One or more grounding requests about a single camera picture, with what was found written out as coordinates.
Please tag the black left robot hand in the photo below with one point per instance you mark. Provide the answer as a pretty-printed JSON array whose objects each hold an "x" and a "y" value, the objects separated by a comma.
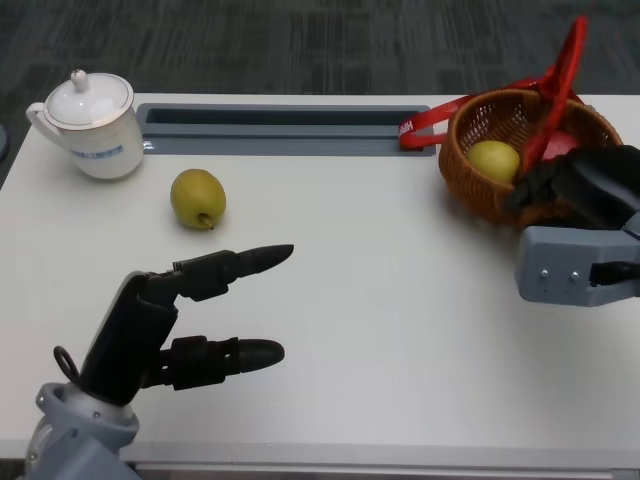
[{"x": 130, "y": 325}]

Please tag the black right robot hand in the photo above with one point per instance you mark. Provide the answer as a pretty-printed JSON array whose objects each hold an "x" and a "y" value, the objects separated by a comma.
[{"x": 600, "y": 180}]

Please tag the red apple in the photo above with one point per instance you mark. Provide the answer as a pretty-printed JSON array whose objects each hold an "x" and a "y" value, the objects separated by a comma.
[{"x": 560, "y": 145}]

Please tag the green pear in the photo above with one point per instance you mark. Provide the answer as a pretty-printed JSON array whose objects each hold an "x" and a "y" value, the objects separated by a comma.
[
  {"x": 492, "y": 157},
  {"x": 195, "y": 195}
]

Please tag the white lidded porcelain mug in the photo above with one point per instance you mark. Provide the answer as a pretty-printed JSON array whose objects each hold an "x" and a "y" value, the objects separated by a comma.
[{"x": 95, "y": 135}]

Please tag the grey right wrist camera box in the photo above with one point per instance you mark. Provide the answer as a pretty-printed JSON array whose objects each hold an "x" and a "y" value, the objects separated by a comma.
[{"x": 555, "y": 260}]

